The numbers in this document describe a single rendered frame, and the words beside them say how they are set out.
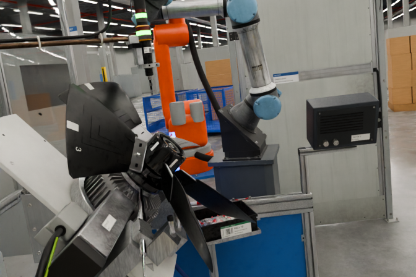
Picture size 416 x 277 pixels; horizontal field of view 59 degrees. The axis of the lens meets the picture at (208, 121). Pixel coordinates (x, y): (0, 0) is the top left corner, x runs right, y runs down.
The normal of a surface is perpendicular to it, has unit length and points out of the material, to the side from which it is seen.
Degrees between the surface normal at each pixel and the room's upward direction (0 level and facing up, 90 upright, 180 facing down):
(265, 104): 109
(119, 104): 40
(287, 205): 90
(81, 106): 72
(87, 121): 77
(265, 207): 90
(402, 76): 90
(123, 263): 102
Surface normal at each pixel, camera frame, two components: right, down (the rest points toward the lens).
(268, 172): 0.48, 0.07
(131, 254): 0.19, 0.33
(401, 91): -0.31, 0.18
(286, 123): 0.00, 0.15
